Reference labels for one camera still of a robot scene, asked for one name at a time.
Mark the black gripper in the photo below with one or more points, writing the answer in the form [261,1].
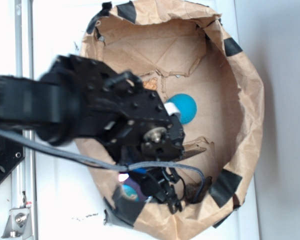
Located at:
[157,183]

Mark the green ball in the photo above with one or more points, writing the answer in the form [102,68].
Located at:
[130,193]

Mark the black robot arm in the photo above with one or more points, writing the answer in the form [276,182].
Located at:
[81,98]

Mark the blue dimpled ball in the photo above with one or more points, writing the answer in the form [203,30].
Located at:
[184,106]

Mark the small dark bark chunk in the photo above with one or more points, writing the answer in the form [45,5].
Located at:
[192,189]

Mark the flat driftwood piece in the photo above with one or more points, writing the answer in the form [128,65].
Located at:
[192,150]

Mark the orange plastic seashell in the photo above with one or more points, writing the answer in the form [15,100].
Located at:
[151,84]

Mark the brown paper bag bin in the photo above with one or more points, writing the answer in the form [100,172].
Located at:
[184,45]

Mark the aluminium frame rail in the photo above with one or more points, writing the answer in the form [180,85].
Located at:
[24,193]

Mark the metal corner bracket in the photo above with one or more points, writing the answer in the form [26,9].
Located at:
[18,226]

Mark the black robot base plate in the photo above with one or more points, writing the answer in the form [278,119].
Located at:
[11,154]

